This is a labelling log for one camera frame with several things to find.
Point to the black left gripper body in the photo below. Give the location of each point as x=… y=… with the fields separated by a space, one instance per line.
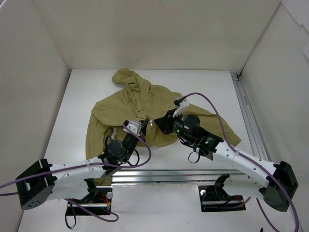
x=143 y=128

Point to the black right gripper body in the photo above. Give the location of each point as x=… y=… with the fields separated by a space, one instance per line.
x=166 y=123

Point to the olive yellow hooded jacket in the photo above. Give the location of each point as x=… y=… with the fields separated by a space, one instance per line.
x=139 y=100

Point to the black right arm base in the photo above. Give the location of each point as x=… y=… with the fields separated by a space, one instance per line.
x=213 y=198

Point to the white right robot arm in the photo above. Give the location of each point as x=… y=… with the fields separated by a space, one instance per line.
x=275 y=183

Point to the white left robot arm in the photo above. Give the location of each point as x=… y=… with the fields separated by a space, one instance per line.
x=44 y=181

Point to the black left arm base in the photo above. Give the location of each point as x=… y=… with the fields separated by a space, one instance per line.
x=100 y=205

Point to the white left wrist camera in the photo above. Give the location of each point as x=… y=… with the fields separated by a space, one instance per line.
x=133 y=127

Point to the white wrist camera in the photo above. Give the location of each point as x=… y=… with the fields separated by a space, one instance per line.
x=181 y=104
x=133 y=127

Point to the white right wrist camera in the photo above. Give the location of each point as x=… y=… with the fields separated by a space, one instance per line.
x=181 y=104

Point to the aluminium front rail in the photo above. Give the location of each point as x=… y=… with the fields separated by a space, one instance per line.
x=140 y=177

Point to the aluminium rail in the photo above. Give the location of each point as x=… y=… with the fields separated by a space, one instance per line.
x=256 y=142
x=140 y=177

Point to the aluminium right side rail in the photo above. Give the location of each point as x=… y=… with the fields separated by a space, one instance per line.
x=256 y=142

